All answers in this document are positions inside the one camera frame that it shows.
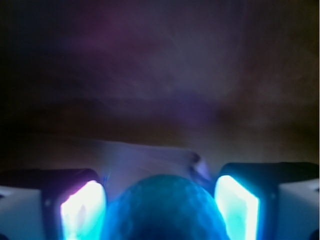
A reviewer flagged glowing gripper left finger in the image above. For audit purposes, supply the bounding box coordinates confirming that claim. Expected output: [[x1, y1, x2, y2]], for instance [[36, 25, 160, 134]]
[[0, 168, 107, 240]]

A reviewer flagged blue dimpled ball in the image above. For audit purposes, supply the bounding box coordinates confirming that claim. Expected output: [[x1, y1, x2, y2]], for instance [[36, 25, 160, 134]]
[[101, 175, 230, 240]]

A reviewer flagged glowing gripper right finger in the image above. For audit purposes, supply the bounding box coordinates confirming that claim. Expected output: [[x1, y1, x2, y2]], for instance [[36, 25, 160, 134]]
[[214, 162, 320, 240]]

